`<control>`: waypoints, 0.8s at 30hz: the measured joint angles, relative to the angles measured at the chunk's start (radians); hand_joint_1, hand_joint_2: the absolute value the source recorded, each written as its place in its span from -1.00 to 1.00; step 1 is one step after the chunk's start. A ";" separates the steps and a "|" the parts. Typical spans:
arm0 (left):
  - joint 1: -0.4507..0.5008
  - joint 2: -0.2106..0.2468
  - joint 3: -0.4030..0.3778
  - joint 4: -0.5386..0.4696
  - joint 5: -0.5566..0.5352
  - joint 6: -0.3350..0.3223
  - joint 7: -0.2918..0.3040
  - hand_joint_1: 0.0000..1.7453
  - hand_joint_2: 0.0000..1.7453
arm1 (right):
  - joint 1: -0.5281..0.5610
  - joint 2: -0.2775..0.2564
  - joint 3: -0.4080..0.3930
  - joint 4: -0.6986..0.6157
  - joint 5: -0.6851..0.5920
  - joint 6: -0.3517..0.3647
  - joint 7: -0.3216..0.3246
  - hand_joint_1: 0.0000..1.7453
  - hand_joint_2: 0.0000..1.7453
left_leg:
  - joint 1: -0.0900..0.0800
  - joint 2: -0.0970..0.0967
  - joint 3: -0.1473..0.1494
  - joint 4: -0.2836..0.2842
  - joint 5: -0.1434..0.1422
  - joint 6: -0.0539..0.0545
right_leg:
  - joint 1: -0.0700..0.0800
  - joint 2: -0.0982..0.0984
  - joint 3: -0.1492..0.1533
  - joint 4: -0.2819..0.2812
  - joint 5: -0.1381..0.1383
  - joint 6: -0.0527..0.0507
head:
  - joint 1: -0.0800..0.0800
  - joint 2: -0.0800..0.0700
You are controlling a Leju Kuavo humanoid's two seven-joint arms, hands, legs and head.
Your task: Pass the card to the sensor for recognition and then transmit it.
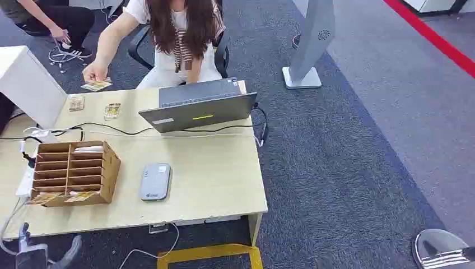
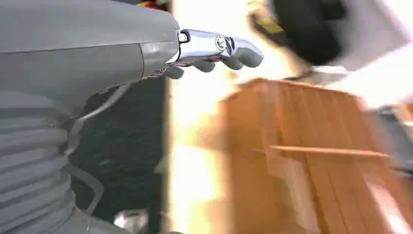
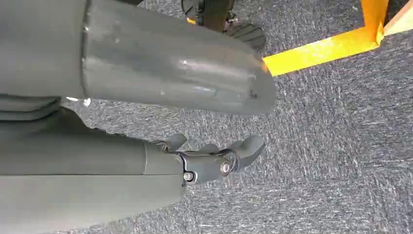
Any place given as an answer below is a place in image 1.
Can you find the crouching person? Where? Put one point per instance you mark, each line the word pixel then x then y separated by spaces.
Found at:
pixel 44 15

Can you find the yellow printed card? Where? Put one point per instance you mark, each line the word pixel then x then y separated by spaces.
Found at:
pixel 82 196
pixel 44 198
pixel 97 85

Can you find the white cabinet with black base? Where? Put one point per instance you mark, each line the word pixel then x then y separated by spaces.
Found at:
pixel 434 4

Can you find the white card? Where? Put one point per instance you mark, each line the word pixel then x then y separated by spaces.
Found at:
pixel 89 149

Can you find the black plug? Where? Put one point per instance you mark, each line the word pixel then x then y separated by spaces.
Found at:
pixel 29 160

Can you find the black office chair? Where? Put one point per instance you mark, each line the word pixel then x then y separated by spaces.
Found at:
pixel 222 55

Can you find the crouching person's hand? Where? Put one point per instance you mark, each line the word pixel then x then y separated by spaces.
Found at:
pixel 60 35

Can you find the robot left hand grey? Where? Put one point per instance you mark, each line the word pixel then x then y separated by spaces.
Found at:
pixel 33 258

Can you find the chrome chair base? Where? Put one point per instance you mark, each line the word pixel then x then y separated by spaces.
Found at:
pixel 61 56

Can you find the grey laptop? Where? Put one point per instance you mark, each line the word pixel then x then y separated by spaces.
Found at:
pixel 200 111

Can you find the grey flat card reader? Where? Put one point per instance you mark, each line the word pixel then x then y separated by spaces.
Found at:
pixel 155 182

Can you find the white power strip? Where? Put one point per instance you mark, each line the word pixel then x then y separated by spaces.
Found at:
pixel 25 183

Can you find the grey floor stand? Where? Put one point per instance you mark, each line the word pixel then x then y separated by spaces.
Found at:
pixel 315 37

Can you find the white desk partition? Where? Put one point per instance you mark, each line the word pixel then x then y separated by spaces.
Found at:
pixel 33 87

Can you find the small clear bracket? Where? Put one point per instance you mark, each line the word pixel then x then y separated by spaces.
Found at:
pixel 158 228

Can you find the seated person's right hand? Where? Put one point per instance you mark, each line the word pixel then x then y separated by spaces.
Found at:
pixel 95 71

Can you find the wooden card box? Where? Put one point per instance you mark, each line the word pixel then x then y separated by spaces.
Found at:
pixel 109 170

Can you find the yellow floor tape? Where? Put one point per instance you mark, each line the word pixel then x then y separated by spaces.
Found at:
pixel 207 252

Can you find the yellow card in sleeve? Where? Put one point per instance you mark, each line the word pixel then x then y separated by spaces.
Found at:
pixel 112 111

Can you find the tan printed card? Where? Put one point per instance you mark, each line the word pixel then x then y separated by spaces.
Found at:
pixel 76 103

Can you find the pale wooden desk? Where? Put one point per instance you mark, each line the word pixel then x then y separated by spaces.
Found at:
pixel 207 178

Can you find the seated person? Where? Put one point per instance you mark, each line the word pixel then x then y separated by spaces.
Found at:
pixel 182 22

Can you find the red floor tape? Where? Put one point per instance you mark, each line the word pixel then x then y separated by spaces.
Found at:
pixel 434 37

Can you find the white power adapter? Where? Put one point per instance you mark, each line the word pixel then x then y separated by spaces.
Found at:
pixel 39 132

